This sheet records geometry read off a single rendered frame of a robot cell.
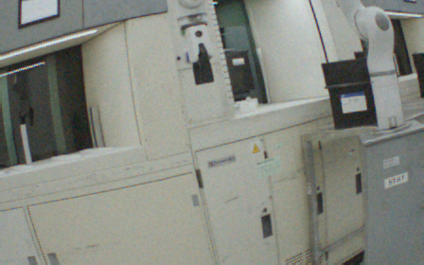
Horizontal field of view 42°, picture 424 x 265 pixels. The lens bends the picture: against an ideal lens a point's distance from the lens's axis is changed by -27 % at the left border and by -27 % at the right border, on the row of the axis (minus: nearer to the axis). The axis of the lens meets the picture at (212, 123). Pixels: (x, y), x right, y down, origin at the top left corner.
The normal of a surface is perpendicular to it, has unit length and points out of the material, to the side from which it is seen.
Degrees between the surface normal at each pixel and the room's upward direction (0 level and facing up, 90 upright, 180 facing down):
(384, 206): 90
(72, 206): 90
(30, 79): 90
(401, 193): 90
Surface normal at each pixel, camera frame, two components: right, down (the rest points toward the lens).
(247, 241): 0.57, -0.07
